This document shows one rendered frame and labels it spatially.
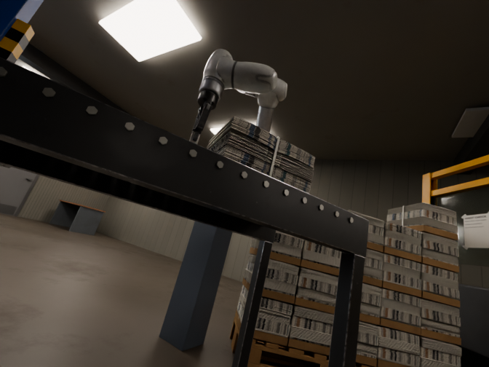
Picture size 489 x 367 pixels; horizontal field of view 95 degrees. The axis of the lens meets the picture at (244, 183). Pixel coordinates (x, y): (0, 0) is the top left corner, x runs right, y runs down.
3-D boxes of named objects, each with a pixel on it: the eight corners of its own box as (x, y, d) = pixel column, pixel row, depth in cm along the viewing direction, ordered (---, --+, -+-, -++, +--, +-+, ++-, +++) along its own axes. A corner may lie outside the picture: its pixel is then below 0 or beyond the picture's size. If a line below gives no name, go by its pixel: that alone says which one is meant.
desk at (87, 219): (73, 228, 712) (84, 206, 732) (95, 235, 642) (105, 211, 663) (47, 223, 655) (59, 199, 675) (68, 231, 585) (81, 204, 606)
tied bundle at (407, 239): (351, 251, 192) (354, 225, 199) (383, 259, 194) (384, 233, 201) (383, 253, 156) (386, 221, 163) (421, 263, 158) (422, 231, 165)
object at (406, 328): (233, 315, 167) (249, 247, 182) (378, 349, 175) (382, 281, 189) (240, 336, 131) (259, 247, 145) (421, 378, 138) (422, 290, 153)
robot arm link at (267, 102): (244, 178, 181) (270, 184, 178) (239, 187, 167) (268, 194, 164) (258, 73, 146) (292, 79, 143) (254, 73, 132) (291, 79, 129)
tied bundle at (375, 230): (319, 242, 190) (322, 215, 197) (350, 251, 193) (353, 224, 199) (345, 242, 154) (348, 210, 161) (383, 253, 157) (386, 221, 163)
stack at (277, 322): (228, 336, 164) (255, 225, 187) (376, 371, 171) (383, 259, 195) (233, 364, 127) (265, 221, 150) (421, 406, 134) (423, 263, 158)
